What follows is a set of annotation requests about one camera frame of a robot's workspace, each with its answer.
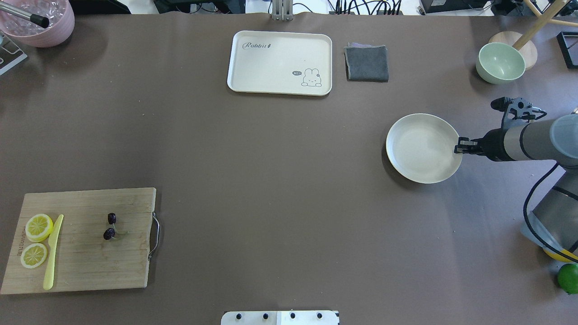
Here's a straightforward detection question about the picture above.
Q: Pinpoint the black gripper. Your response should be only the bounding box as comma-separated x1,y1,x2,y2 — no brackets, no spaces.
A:
454,130,507,161

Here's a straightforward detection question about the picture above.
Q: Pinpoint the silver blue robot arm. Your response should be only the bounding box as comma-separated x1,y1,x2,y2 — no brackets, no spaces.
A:
454,114,578,263

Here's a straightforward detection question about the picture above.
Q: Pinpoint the cream rabbit tray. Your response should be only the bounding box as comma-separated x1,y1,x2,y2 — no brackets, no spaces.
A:
227,30,333,96

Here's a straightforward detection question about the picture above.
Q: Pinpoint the cream round plate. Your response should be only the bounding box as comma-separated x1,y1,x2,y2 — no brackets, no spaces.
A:
385,113,462,184

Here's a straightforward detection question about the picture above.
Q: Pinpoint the mint green bowl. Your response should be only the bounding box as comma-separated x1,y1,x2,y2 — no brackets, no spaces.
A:
475,42,526,85

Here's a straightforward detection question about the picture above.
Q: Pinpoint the yellow lemon near lime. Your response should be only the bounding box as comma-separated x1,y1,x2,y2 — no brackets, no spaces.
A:
543,247,578,263

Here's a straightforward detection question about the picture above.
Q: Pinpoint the grey folded cloth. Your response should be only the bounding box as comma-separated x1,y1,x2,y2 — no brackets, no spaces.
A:
344,42,389,83

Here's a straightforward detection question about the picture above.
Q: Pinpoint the wooden cup stand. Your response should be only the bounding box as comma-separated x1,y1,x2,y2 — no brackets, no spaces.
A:
489,0,577,71

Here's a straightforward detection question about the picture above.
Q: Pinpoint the green lime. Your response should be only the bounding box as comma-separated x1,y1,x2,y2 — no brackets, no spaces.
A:
557,264,578,295

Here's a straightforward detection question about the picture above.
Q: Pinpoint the wooden cutting board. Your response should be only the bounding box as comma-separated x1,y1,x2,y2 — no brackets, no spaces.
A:
1,187,157,295

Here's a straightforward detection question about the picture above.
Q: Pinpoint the pink ice bowl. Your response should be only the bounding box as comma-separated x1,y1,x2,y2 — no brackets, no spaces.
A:
0,0,75,48

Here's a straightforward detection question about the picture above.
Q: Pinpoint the lemon slice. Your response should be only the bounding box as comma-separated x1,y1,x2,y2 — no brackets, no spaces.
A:
25,214,54,243
20,242,49,269

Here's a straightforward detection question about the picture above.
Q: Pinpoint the yellow plastic knife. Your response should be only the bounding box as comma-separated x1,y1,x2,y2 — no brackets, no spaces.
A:
42,214,64,291

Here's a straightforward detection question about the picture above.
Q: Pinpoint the aluminium frame post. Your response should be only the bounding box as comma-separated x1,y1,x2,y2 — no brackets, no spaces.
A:
271,0,294,21

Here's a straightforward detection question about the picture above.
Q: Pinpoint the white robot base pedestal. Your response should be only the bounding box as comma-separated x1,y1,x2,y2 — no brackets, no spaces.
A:
220,310,340,325

